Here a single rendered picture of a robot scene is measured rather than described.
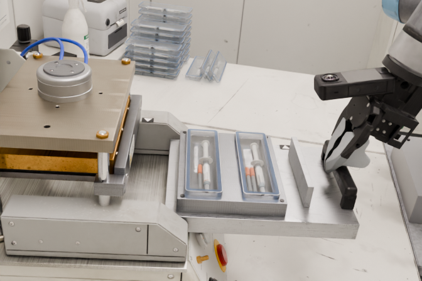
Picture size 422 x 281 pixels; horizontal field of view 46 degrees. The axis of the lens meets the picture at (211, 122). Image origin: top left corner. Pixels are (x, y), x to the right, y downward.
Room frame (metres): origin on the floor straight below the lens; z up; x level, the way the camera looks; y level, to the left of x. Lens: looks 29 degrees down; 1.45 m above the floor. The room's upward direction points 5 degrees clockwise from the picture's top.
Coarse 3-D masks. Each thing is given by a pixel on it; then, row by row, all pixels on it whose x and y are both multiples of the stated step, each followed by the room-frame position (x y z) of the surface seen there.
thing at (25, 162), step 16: (128, 96) 0.77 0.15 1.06; (0, 160) 0.56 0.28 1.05; (16, 160) 0.56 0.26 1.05; (32, 160) 0.56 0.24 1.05; (48, 160) 0.57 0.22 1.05; (64, 160) 0.57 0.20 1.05; (80, 160) 0.57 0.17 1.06; (96, 160) 0.57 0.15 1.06; (112, 160) 0.57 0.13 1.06; (0, 176) 0.56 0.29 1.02; (16, 176) 0.56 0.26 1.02; (32, 176) 0.56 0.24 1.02; (48, 176) 0.57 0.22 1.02; (64, 176) 0.57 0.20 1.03; (80, 176) 0.57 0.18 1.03
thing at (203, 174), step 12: (192, 132) 0.76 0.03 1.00; (204, 132) 0.76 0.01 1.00; (216, 132) 0.77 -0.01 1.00; (192, 144) 0.72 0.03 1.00; (204, 144) 0.72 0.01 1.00; (216, 144) 0.73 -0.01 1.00; (192, 156) 0.68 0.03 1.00; (204, 156) 0.69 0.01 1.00; (216, 156) 0.69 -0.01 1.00; (192, 168) 0.65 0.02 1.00; (204, 168) 0.65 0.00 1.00; (216, 168) 0.66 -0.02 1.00; (192, 180) 0.62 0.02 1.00; (204, 180) 0.62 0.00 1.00; (216, 180) 0.62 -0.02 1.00
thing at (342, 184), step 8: (344, 168) 0.68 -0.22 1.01; (336, 176) 0.68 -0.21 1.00; (344, 176) 0.66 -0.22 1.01; (344, 184) 0.64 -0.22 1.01; (352, 184) 0.64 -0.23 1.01; (344, 192) 0.63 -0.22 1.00; (352, 192) 0.63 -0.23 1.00; (344, 200) 0.63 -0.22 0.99; (352, 200) 0.63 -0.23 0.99; (344, 208) 0.63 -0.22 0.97; (352, 208) 0.63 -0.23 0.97
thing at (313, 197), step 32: (288, 160) 0.75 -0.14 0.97; (320, 160) 0.76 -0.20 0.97; (288, 192) 0.66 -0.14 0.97; (320, 192) 0.67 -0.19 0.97; (192, 224) 0.57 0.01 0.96; (224, 224) 0.58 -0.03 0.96; (256, 224) 0.58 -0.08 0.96; (288, 224) 0.58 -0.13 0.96; (320, 224) 0.59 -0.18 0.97; (352, 224) 0.59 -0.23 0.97
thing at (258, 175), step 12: (240, 132) 0.78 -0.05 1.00; (252, 132) 0.78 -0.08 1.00; (240, 144) 0.74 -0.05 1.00; (252, 144) 0.74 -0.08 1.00; (264, 144) 0.74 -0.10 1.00; (240, 156) 0.70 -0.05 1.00; (252, 156) 0.70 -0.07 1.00; (264, 156) 0.70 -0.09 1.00; (252, 168) 0.67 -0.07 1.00; (264, 168) 0.67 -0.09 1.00; (252, 180) 0.63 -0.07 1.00; (264, 180) 0.64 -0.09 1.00; (252, 192) 0.60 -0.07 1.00; (264, 192) 0.60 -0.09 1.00; (276, 192) 0.61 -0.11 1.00
